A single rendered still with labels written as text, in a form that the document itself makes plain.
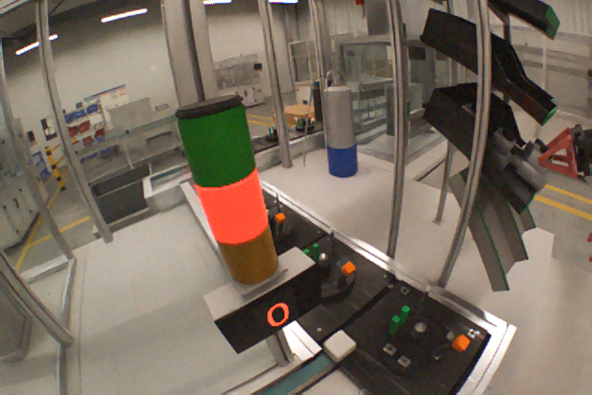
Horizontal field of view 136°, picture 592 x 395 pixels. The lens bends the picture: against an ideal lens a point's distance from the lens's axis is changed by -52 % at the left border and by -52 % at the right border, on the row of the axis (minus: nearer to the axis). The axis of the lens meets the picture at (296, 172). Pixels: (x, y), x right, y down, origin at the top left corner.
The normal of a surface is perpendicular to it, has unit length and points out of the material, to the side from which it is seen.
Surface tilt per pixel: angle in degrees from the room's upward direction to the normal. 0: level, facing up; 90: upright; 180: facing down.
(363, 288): 0
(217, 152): 90
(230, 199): 90
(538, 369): 0
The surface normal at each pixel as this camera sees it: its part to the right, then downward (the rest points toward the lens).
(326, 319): -0.13, -0.90
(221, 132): 0.50, 0.31
